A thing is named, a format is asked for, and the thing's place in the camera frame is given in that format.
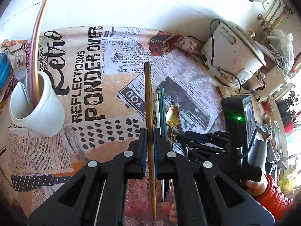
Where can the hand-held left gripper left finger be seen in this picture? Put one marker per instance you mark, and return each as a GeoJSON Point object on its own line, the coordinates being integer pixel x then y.
{"type": "Point", "coordinates": [143, 150]}

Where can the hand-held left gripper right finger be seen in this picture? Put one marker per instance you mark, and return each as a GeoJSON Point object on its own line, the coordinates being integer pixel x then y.
{"type": "Point", "coordinates": [157, 150]}

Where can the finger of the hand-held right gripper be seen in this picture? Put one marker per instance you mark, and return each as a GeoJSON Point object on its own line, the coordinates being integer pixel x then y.
{"type": "Point", "coordinates": [195, 137]}
{"type": "Point", "coordinates": [207, 154]}

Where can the gold spoon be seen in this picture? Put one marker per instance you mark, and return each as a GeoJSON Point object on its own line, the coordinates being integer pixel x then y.
{"type": "Point", "coordinates": [172, 119]}

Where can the brown wooden chopstick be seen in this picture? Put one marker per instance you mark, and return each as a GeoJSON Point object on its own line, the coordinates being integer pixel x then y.
{"type": "Point", "coordinates": [148, 113]}

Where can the white cup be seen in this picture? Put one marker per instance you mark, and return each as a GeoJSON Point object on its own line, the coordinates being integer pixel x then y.
{"type": "Point", "coordinates": [44, 113]}

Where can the metal fork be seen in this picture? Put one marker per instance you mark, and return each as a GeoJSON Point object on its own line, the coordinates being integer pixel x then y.
{"type": "Point", "coordinates": [21, 70]}

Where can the gold chopstick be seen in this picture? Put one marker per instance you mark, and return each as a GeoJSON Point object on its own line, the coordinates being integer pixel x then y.
{"type": "Point", "coordinates": [40, 40]}

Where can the person's right forearm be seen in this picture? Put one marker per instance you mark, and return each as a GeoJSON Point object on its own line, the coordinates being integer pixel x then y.
{"type": "Point", "coordinates": [275, 197]}

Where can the person's right hand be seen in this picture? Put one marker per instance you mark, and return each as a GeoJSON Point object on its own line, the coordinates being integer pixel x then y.
{"type": "Point", "coordinates": [257, 184]}

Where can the white chopstick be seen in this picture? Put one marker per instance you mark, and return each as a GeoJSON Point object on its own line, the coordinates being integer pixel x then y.
{"type": "Point", "coordinates": [159, 117]}

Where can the teal chopstick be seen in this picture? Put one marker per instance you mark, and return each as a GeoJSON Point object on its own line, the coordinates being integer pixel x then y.
{"type": "Point", "coordinates": [164, 113]}

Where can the white electric kettle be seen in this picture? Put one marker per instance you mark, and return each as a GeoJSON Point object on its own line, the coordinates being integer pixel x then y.
{"type": "Point", "coordinates": [276, 82]}

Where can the potted plant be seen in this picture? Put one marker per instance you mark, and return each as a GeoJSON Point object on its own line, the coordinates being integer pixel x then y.
{"type": "Point", "coordinates": [293, 101]}

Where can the white rice cooker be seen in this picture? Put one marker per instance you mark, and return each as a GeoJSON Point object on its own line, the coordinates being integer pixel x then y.
{"type": "Point", "coordinates": [230, 54]}

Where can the newspaper print tablecloth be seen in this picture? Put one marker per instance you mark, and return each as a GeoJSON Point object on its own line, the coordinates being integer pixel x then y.
{"type": "Point", "coordinates": [98, 75]}

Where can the white plastic bag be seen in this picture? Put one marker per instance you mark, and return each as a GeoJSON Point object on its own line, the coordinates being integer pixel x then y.
{"type": "Point", "coordinates": [282, 49]}

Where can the blue ribbed plastic box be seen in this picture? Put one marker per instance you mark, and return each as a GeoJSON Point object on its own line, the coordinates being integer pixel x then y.
{"type": "Point", "coordinates": [4, 71]}

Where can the brass wall tap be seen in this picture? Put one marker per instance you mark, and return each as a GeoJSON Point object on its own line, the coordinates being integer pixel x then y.
{"type": "Point", "coordinates": [274, 16]}

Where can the white wall socket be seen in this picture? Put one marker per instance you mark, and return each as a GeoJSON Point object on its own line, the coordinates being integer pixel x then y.
{"type": "Point", "coordinates": [266, 5]}

